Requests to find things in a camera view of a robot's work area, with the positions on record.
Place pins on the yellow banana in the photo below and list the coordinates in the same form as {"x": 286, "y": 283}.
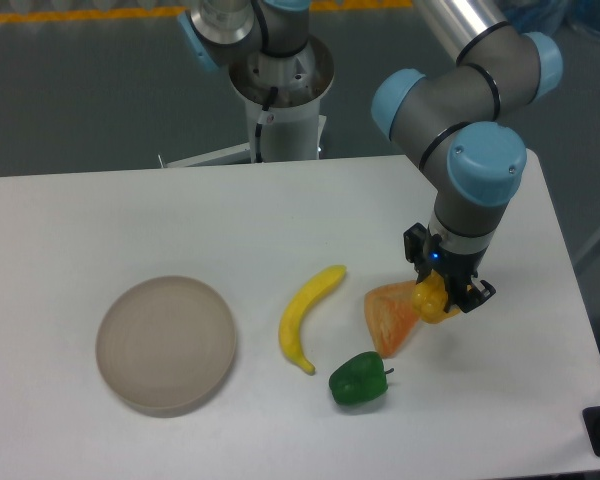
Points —
{"x": 292, "y": 320}

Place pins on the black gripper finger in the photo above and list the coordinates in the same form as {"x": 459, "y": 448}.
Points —
{"x": 473, "y": 296}
{"x": 414, "y": 242}

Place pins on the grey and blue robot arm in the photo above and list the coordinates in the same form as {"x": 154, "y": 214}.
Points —
{"x": 447, "y": 127}

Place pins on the yellow bell pepper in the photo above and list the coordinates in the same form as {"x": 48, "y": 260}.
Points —
{"x": 429, "y": 299}

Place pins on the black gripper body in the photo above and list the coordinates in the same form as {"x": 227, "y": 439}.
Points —
{"x": 457, "y": 270}

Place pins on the green bell pepper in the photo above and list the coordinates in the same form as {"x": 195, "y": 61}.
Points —
{"x": 359, "y": 380}

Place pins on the beige round plate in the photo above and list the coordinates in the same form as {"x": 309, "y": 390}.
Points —
{"x": 166, "y": 345}

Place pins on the orange fruit wedge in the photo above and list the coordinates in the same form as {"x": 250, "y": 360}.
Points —
{"x": 390, "y": 316}

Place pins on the blue plastic bag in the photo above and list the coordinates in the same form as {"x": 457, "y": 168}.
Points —
{"x": 547, "y": 16}

